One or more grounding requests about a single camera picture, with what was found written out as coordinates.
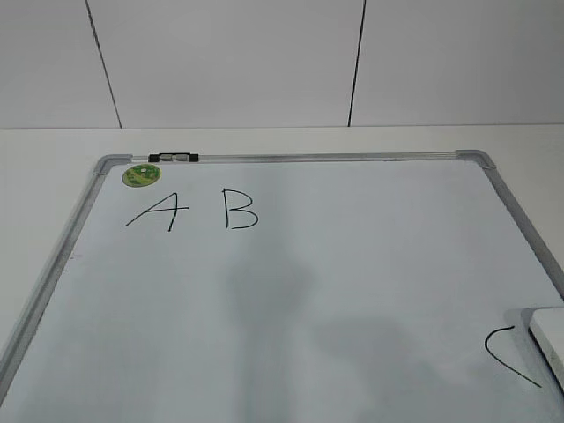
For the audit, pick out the black and silver frame clip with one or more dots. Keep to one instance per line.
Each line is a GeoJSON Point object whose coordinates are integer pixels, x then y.
{"type": "Point", "coordinates": [173, 157]}

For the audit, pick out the round green magnet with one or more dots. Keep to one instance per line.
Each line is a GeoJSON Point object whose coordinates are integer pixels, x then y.
{"type": "Point", "coordinates": [141, 175]}

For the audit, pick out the white whiteboard with grey frame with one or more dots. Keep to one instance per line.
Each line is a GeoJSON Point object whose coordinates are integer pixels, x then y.
{"type": "Point", "coordinates": [308, 288]}

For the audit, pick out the white whiteboard eraser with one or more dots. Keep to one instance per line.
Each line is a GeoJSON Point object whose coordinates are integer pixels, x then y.
{"type": "Point", "coordinates": [545, 326]}

